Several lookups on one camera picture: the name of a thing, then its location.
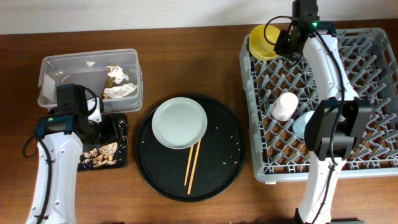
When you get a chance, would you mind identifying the food scraps pile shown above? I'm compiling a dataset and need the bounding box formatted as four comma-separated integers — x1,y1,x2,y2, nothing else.
79,119,126,169

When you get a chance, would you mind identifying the yellow bowl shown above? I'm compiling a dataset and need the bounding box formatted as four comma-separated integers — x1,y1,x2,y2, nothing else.
249,24,280,61

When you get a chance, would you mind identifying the white napkin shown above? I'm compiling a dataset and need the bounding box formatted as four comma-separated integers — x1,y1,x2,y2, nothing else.
106,65,129,85
102,83,137,99

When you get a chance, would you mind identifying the pink cup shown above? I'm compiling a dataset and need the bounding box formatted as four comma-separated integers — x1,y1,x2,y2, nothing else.
271,92,299,121

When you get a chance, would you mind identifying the grey round plate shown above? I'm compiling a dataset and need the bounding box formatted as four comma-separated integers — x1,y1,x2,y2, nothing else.
152,97,208,149

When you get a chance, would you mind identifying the blue cup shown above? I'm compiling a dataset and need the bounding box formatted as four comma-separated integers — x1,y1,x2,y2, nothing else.
292,111,314,139

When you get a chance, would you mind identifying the wooden chopstick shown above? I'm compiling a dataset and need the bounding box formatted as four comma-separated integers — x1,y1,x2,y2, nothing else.
184,145,194,186
187,140,201,195

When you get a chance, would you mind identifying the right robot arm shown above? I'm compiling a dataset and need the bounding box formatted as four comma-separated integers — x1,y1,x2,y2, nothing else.
275,18,372,223

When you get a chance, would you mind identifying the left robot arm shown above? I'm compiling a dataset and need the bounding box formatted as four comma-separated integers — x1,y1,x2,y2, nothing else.
26,114,121,223

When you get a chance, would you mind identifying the clear plastic waste bin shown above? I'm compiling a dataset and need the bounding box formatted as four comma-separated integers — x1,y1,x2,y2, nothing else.
37,49,143,113

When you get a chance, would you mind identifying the grey dishwasher rack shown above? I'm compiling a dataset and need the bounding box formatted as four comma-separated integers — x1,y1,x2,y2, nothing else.
239,28,397,184

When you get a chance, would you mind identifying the black rectangular tray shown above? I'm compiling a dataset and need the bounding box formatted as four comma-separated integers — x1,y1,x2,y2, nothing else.
76,112,129,172

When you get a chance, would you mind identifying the gold foil wrapper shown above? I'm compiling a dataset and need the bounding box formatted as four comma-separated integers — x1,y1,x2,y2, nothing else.
101,64,114,99

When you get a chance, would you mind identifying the round black serving tray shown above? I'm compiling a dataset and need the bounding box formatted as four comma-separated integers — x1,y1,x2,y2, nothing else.
134,95,246,202

